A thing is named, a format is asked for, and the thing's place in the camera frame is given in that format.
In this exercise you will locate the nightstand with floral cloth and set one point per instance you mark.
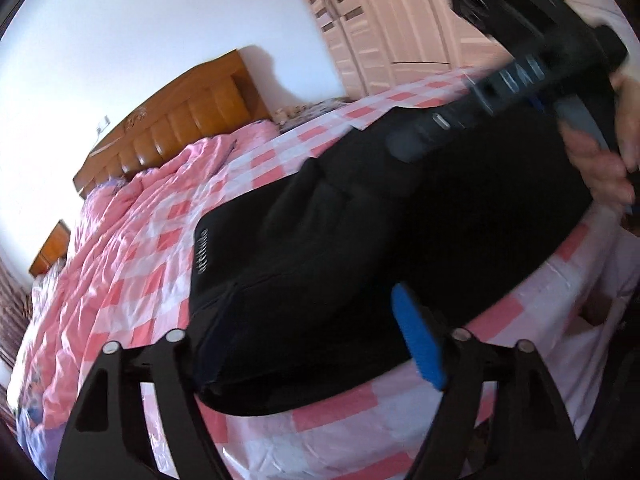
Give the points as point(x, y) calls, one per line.
point(315, 110)

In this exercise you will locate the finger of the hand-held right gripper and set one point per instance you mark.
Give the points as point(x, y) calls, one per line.
point(435, 125)

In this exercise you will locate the pink quilt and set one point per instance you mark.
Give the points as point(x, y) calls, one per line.
point(125, 220)

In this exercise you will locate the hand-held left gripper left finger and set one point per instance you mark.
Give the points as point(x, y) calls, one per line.
point(165, 375)

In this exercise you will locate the person's light clothing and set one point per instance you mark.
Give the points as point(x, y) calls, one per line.
point(617, 285)

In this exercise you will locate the wooden headboard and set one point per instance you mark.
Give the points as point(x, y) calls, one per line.
point(50, 250)
point(180, 115)

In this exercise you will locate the pink checkered bed sheet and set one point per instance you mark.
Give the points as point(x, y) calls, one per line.
point(310, 435)

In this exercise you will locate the wall socket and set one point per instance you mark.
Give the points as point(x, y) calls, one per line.
point(103, 125)

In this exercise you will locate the person's right hand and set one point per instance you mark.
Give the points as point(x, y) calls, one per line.
point(600, 170)

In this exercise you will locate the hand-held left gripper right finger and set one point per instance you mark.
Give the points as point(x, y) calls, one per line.
point(417, 335)

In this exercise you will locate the black pants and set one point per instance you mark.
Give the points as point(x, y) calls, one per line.
point(375, 240)

